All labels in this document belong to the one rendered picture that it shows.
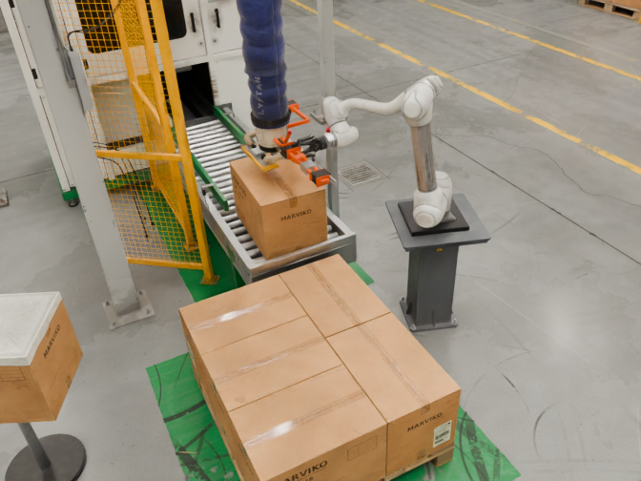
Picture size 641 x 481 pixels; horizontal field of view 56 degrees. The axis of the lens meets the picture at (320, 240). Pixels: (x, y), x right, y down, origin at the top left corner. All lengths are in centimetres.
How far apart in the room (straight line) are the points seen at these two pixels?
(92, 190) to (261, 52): 131
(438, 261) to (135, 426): 196
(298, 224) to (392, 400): 124
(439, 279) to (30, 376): 228
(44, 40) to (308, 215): 165
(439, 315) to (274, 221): 124
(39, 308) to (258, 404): 105
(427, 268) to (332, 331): 82
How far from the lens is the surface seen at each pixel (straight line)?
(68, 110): 358
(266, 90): 336
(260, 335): 316
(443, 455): 326
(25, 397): 289
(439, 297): 384
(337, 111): 345
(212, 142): 513
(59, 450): 366
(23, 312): 292
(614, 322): 430
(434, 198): 324
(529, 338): 402
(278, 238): 354
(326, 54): 645
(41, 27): 346
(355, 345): 307
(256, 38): 326
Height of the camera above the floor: 273
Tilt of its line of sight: 35 degrees down
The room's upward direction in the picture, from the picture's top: 3 degrees counter-clockwise
